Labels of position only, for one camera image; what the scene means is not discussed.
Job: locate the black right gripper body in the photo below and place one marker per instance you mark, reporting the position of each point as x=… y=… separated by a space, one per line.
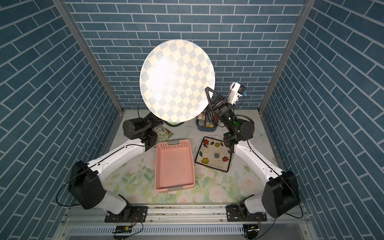
x=227 y=115

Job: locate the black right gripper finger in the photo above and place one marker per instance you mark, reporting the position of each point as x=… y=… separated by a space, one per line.
x=209 y=93
x=216 y=98

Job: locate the round checkered plate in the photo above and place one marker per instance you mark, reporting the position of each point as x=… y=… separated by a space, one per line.
x=173 y=80

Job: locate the square floral plate black rim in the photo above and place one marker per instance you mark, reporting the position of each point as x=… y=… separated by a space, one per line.
x=218 y=158

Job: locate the round colourful squiggle plate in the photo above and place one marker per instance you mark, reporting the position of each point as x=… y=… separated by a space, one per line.
x=206 y=149

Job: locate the grey green cleaning cloth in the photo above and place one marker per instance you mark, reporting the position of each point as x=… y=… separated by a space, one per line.
x=173 y=124

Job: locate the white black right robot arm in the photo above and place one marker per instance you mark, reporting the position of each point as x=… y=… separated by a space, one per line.
x=281 y=192

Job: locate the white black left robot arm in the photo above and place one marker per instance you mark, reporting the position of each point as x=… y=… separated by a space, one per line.
x=85 y=183

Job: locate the teal plastic storage bin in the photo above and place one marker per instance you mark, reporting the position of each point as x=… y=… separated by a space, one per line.
x=205 y=123

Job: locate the floral table mat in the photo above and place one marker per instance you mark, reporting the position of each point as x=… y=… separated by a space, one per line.
x=136 y=179

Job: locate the pink plastic basket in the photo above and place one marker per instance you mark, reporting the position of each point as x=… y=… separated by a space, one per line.
x=174 y=166

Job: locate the green circuit board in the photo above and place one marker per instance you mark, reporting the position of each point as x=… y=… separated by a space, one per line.
x=123 y=230

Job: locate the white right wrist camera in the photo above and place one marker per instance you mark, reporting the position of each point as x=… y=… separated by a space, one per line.
x=237 y=91

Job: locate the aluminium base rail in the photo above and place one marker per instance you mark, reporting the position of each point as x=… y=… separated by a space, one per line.
x=183 y=222

